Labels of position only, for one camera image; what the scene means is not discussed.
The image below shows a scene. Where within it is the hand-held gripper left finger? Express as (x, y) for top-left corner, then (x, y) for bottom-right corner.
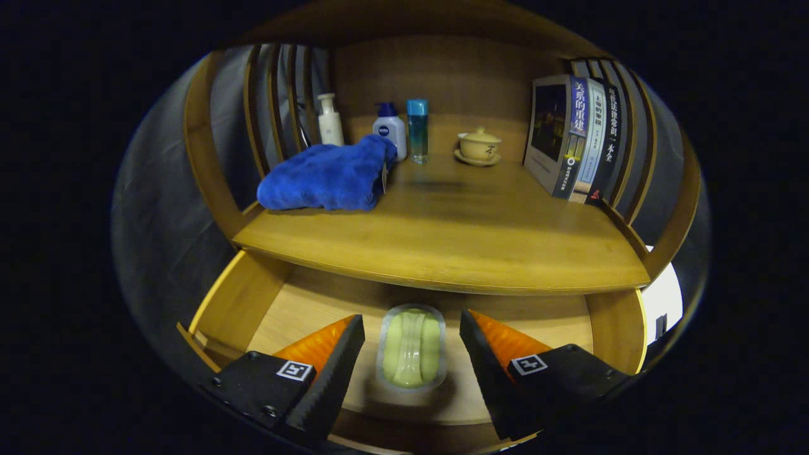
(202, 314), (366, 443)

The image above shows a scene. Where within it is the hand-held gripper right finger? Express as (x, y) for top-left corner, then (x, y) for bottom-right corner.
(459, 309), (633, 442)

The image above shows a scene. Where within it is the wooden drawer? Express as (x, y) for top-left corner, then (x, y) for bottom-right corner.
(177, 248), (648, 454)

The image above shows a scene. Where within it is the green handled white scrub brush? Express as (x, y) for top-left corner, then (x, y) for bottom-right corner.
(376, 304), (447, 391)

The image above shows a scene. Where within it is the wooden countertop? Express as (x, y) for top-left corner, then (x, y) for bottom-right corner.
(233, 114), (652, 296)

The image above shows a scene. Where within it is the wooden cabinet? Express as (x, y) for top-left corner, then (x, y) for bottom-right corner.
(177, 0), (702, 454)

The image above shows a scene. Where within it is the blue towel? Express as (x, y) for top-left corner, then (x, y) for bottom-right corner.
(257, 134), (399, 212)

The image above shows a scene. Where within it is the beige lidded tea cup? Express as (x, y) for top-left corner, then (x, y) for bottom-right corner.
(454, 127), (502, 167)

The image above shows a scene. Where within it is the white lotion bottle blue cap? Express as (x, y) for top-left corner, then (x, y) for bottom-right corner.
(372, 102), (408, 161)

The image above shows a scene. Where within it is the teal bottle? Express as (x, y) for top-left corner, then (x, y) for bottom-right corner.
(406, 99), (429, 165)

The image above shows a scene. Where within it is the blue spine book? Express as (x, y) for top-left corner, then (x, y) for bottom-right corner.
(523, 75), (592, 200)

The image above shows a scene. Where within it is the white pump bottle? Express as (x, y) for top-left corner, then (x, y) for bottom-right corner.
(316, 93), (346, 147)

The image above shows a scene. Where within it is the white spine book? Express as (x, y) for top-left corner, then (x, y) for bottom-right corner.
(569, 77), (607, 204)

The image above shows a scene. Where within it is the black spine book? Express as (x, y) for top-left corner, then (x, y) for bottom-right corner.
(585, 81), (623, 207)

